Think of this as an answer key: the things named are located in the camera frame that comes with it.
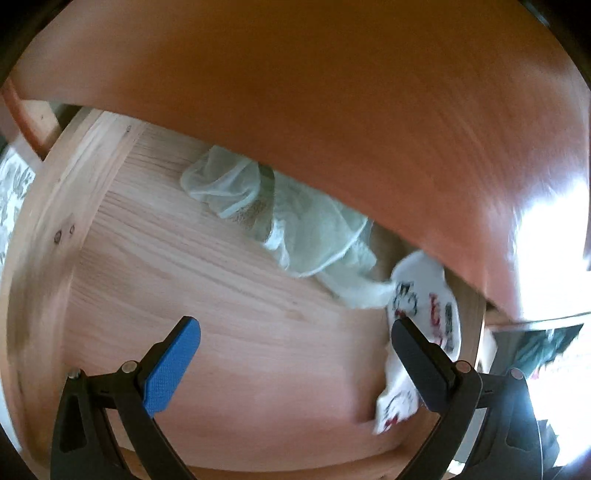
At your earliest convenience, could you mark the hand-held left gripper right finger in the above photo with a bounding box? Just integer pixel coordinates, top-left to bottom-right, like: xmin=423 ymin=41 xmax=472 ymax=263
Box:
xmin=390 ymin=315 xmax=557 ymax=480

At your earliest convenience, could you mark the dark green cloth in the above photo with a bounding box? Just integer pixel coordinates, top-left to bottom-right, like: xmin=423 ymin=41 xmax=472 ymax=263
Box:
xmin=512 ymin=323 xmax=588 ymax=380

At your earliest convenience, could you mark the pale green mesh underwear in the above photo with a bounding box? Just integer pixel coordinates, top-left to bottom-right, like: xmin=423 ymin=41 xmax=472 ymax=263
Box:
xmin=180 ymin=144 xmax=394 ymax=311

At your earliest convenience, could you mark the wooden nightstand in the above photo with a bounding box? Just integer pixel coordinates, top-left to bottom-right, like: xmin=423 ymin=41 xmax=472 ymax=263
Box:
xmin=9 ymin=0 xmax=591 ymax=326

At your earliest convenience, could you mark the grey floral bedsheet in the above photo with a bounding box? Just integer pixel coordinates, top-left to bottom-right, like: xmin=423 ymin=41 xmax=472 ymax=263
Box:
xmin=0 ymin=150 xmax=38 ymax=261

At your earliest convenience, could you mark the wooden drawer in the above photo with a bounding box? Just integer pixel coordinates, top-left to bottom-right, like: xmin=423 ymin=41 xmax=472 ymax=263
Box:
xmin=0 ymin=106 xmax=491 ymax=480

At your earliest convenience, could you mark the white printed underwear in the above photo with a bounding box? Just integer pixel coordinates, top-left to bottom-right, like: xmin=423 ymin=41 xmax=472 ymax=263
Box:
xmin=373 ymin=250 xmax=463 ymax=435

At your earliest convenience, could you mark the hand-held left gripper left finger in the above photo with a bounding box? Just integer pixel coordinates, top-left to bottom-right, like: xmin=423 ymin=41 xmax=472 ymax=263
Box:
xmin=50 ymin=315 xmax=202 ymax=480

